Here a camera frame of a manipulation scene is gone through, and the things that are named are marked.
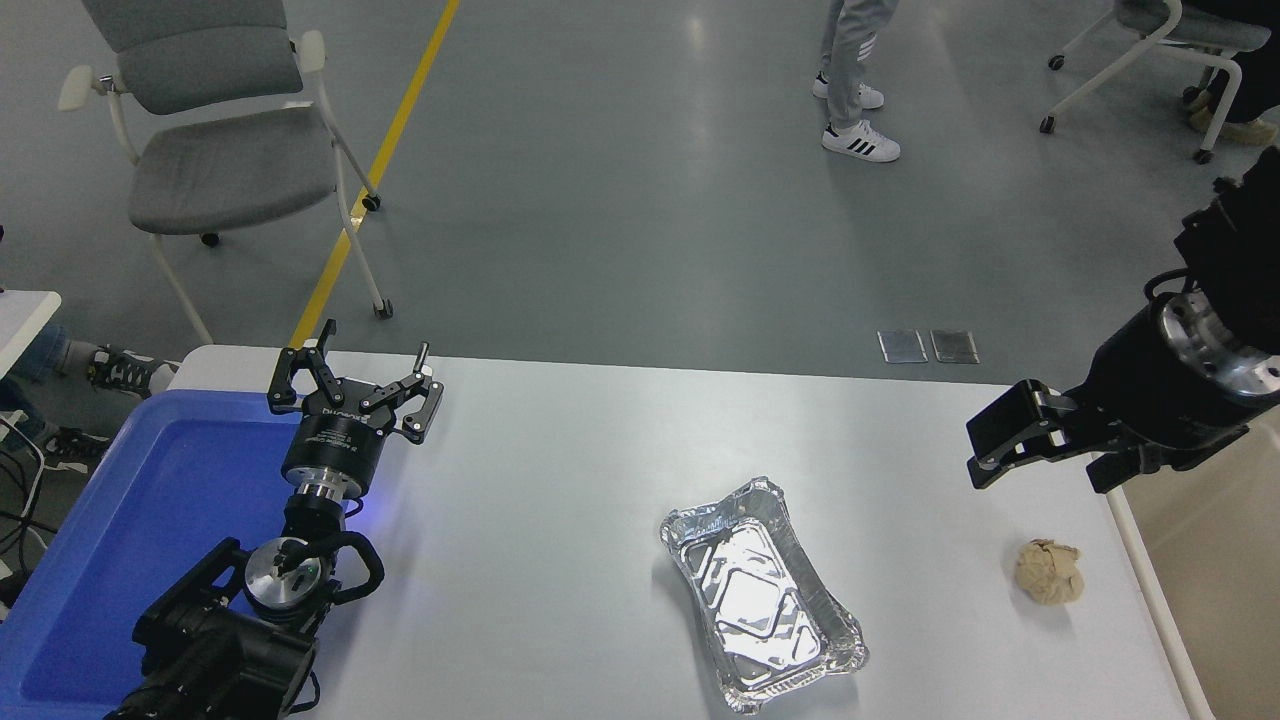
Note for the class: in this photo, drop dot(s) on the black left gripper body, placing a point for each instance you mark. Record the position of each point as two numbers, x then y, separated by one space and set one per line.
335 445

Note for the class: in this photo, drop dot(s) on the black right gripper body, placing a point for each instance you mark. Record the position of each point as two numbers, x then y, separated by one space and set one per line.
1140 400

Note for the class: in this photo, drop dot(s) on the silver foil tray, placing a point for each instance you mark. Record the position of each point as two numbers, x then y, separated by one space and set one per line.
760 600

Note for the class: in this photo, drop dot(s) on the silver floor plate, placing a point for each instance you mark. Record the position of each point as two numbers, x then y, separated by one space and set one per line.
955 347
902 347

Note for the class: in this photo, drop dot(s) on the crumpled tan paper ball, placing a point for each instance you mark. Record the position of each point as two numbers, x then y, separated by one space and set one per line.
1050 572

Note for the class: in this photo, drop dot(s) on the large pale bin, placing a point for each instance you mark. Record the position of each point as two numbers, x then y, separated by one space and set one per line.
1220 560

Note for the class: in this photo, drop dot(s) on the blue plastic tray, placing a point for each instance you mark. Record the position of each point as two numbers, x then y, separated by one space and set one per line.
150 500

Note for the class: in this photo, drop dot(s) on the grey chair with armrests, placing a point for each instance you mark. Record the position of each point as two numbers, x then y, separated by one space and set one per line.
230 170

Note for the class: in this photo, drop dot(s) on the small white table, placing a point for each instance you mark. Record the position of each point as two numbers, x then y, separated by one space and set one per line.
20 325

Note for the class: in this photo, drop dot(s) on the white-framed wheeled chair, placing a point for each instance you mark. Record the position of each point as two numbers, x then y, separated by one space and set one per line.
1170 20

